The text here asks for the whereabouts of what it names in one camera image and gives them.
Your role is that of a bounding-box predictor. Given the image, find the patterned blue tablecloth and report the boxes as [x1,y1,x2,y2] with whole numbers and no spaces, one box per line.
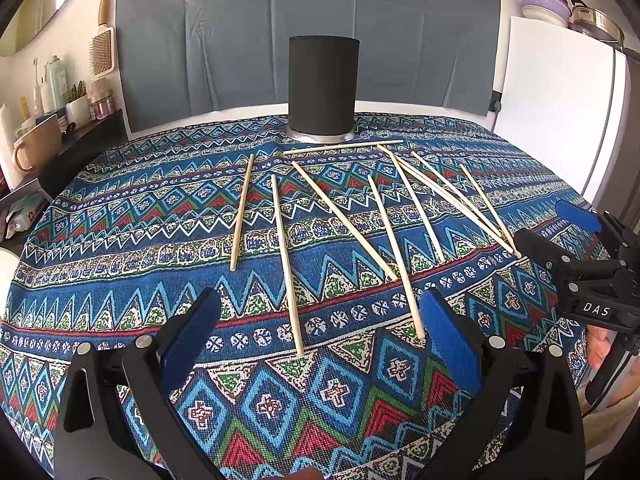
[1,114,605,479]

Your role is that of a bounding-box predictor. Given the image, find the dark side shelf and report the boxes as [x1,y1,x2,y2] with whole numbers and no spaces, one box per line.
[1,110,128,221]

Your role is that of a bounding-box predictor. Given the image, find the wooden chopstick horizontal top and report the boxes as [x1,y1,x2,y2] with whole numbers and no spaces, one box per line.
[282,139,404,155]

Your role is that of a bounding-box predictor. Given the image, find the purple colander bowl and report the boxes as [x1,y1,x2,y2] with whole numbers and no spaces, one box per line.
[520,0,570,27]

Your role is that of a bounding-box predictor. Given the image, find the wooden chopstick diagonal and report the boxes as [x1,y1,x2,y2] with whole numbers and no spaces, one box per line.
[292,162,398,281]

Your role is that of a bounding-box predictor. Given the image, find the grey backdrop cloth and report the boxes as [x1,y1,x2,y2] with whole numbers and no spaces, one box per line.
[116,0,501,131]

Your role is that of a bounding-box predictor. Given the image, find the person's right hand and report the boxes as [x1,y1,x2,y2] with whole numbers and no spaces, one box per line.
[578,325,639,464]

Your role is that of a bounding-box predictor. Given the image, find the white refrigerator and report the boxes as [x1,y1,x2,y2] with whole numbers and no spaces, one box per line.
[494,16,631,205]

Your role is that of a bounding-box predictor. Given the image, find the beige mug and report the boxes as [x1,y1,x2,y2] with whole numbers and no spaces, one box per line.
[12,115,62,172]

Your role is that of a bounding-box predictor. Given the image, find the white plant pot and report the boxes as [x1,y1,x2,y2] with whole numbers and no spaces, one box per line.
[65,96,92,128]

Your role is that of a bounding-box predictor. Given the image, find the steel pot with lid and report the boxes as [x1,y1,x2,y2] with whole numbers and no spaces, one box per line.
[568,0,625,50]

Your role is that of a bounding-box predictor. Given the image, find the green white lotion bottle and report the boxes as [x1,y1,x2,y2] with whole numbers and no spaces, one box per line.
[47,55,68,110]

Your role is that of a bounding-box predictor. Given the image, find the pink lidded jar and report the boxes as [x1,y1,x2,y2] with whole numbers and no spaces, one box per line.
[88,78,115,120]

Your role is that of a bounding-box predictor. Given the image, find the wooden hairbrush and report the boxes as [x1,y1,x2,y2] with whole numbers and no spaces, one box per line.
[89,0,115,78]

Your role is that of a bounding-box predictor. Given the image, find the black cylindrical utensil holder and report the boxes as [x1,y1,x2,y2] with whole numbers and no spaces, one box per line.
[286,36,360,144]

